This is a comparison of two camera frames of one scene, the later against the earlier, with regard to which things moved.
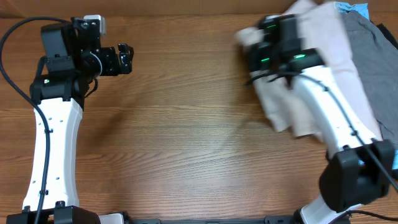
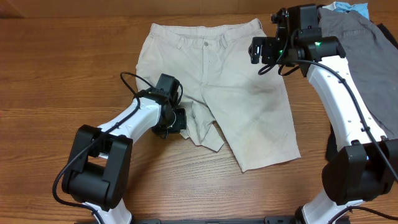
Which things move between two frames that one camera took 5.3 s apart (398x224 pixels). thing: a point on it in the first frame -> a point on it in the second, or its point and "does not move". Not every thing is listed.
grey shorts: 376,58 does not move
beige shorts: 322,30 -> 222,86
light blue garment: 361,8 does not move
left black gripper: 112,68 -> 181,124
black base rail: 268,220 does not move
